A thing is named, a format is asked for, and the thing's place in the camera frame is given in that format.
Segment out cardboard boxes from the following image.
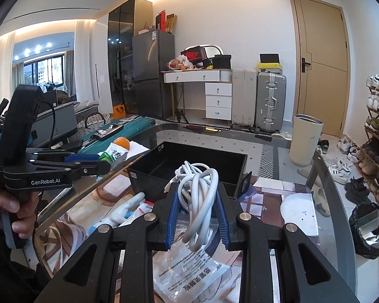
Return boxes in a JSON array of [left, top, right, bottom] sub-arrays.
[[155, 11, 178, 34]]

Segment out beige cylindrical bin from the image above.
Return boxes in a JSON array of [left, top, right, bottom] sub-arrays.
[[288, 114, 324, 168]]

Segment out dark grey fridge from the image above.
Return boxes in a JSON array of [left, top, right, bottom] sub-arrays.
[[132, 29, 176, 120]]

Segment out clear printed plastic packet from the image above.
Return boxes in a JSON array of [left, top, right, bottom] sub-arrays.
[[152, 243, 241, 303]]

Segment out grey sofa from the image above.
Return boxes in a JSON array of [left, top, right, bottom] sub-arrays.
[[55, 90, 99, 115]]

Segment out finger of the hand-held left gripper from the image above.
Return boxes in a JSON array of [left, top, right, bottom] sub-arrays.
[[5, 161, 112, 180], [25, 150, 101, 165]]

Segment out beige wooden door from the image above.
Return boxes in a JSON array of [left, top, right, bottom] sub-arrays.
[[289, 0, 351, 138]]

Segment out black trash bag bin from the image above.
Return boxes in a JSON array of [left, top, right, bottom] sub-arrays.
[[349, 202, 379, 259]]

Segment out pale pink flat box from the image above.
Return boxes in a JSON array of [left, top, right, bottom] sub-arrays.
[[251, 177, 296, 194]]

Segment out yellow box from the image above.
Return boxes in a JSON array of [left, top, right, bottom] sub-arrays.
[[258, 62, 283, 73]]

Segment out black organizer box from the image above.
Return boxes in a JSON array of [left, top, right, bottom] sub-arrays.
[[126, 141, 248, 203]]

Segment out printed cloth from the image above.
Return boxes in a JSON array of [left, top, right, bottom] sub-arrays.
[[39, 173, 321, 303]]

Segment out dark monitor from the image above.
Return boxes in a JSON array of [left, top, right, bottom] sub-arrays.
[[30, 101, 79, 149]]

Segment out tall dark glass cabinet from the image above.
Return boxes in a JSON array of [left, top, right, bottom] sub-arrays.
[[107, 0, 154, 116]]

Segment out teal suitcase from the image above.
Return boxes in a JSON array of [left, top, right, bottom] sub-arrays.
[[77, 117, 155, 157]]

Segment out woven basket with handles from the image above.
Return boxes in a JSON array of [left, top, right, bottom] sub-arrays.
[[76, 113, 111, 139]]

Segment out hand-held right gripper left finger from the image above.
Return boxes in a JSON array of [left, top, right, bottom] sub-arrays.
[[35, 181, 184, 303]]

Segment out white paper towel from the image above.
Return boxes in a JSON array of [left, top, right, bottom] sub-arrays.
[[107, 140, 151, 162]]

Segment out silver suitcase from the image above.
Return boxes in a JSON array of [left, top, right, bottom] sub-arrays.
[[255, 72, 287, 133]]

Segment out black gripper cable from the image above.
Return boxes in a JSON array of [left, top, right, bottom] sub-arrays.
[[42, 100, 57, 147]]

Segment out black shoes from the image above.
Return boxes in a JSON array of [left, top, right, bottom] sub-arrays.
[[346, 177, 371, 204]]

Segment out green and white snack packet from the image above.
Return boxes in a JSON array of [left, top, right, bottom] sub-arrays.
[[98, 143, 129, 168]]

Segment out beige suitcase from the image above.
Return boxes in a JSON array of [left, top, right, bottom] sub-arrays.
[[231, 68, 259, 130]]

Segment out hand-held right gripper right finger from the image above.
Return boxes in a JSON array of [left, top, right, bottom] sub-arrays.
[[213, 181, 361, 303]]

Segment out white gloves packet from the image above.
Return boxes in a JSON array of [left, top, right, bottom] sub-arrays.
[[88, 192, 155, 237]]

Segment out white sneakers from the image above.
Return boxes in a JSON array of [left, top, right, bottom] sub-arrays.
[[328, 161, 351, 185]]

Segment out white desk with drawers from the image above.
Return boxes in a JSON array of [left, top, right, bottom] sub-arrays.
[[162, 69, 233, 122]]

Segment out plastic bag with food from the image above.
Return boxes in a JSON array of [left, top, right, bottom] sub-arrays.
[[167, 55, 196, 71]]

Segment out red and black shoe box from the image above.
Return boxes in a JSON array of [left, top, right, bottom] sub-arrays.
[[181, 47, 209, 64]]

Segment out white cable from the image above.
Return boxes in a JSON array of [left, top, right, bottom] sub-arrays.
[[171, 161, 220, 253]]

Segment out oval mirror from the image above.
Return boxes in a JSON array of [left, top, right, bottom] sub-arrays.
[[205, 45, 224, 58]]

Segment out shoe rack with shoes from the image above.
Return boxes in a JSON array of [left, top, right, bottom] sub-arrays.
[[357, 74, 379, 203]]

